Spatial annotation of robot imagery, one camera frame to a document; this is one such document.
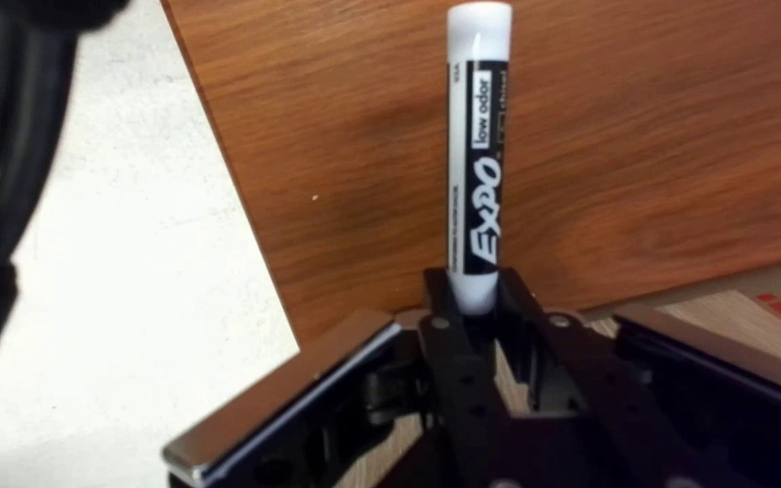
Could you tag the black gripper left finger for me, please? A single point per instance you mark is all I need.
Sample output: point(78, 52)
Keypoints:
point(463, 408)

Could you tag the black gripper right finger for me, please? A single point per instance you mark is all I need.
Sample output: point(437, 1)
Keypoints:
point(609, 408)

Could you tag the white black Expo marker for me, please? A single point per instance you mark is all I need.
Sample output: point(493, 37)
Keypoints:
point(478, 164)

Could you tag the brown printed cardboard panel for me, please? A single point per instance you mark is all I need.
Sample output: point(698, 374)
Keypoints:
point(761, 326)

